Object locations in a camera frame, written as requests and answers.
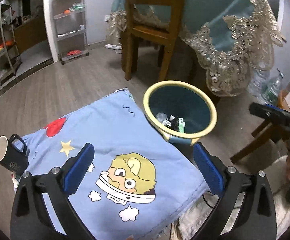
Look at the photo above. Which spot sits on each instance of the metal storage rack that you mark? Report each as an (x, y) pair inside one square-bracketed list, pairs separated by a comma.
[(10, 59)]

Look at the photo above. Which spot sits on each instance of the yellow rimmed blue trash bin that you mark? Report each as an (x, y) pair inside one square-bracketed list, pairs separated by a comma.
[(180, 100)]

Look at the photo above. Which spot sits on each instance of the teal lace tablecloth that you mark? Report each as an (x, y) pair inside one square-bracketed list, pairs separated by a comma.
[(230, 38)]

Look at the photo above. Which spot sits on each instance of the grey wheeled shelf cart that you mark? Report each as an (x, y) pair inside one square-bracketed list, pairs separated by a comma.
[(71, 32)]

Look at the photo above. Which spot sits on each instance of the white power strip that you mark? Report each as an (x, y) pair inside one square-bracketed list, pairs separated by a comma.
[(113, 47)]

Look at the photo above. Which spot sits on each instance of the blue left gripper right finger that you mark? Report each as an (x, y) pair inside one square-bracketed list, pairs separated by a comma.
[(212, 175)]

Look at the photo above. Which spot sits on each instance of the wooden chair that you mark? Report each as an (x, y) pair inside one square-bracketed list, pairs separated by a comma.
[(165, 37)]

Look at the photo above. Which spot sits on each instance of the black mug white inside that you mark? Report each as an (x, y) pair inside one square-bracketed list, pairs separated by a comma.
[(13, 154)]

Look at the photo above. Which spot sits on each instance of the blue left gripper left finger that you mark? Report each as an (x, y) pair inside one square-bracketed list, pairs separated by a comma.
[(75, 169)]

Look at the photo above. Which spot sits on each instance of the trash pile inside bin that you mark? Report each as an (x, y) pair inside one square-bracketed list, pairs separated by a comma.
[(174, 123)]

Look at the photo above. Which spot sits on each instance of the clear plastic water bottle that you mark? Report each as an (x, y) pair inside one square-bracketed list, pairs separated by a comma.
[(264, 88)]

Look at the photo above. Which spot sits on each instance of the blue cartoon cloth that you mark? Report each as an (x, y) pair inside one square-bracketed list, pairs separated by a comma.
[(137, 183)]

